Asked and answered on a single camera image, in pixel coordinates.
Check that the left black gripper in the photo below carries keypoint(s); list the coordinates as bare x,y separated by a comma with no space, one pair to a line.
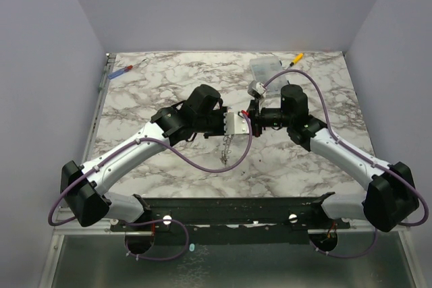
220,112

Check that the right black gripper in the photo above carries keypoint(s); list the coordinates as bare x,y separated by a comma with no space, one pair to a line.
254,117

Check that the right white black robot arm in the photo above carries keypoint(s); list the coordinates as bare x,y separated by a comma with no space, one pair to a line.
388,198

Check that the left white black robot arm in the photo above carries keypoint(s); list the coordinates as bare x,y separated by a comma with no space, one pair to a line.
86,188

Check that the clear plastic screw box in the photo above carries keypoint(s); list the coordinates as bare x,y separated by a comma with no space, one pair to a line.
263,68

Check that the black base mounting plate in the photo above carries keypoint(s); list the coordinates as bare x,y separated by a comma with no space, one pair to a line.
229,221

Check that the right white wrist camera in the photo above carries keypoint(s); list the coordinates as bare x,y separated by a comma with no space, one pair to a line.
256,90

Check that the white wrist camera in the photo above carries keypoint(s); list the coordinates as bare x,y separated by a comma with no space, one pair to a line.
235,124
256,90

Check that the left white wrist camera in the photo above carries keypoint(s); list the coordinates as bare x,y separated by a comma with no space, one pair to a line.
235,124

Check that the yellow handled screwdriver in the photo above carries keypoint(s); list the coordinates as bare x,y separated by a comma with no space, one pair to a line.
295,61

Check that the blue red handled screwdriver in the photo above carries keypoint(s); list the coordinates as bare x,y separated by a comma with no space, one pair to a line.
123,70

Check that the aluminium left side rail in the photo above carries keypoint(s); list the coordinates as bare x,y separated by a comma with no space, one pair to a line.
102,92

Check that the aluminium rail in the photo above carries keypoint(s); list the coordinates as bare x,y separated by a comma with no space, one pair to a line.
102,227
102,92

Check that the aluminium front rail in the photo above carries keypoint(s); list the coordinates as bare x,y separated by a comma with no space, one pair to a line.
102,227

